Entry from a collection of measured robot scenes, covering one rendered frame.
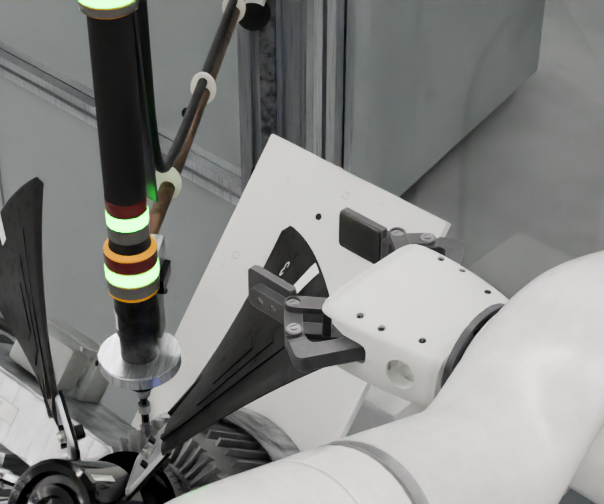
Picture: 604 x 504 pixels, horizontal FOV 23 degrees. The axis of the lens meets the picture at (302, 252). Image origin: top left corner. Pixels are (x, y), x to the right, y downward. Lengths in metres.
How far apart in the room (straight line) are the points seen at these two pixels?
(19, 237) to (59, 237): 1.22
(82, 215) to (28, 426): 1.01
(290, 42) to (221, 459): 0.57
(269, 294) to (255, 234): 0.71
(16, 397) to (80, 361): 0.08
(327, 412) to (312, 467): 0.96
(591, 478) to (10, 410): 0.97
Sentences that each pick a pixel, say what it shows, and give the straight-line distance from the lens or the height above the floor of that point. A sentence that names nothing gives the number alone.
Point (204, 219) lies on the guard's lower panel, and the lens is 2.37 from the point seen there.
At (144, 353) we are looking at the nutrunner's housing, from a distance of 1.23.
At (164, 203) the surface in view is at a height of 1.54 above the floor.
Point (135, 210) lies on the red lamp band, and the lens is 1.14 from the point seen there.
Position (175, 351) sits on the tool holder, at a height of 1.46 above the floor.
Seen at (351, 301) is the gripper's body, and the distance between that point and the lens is 0.94.
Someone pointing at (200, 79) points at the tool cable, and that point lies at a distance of 1.42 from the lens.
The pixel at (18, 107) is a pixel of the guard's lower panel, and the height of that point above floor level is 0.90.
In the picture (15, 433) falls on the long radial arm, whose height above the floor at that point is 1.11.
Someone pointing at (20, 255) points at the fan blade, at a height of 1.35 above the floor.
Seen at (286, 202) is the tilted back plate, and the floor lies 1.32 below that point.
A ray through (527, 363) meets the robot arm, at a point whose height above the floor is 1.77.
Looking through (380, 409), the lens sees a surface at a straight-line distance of 1.91.
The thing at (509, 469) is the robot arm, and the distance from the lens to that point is 0.73.
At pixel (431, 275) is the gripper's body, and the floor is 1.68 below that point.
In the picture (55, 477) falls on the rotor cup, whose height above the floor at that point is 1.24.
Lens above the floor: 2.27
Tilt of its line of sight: 37 degrees down
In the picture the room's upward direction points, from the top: straight up
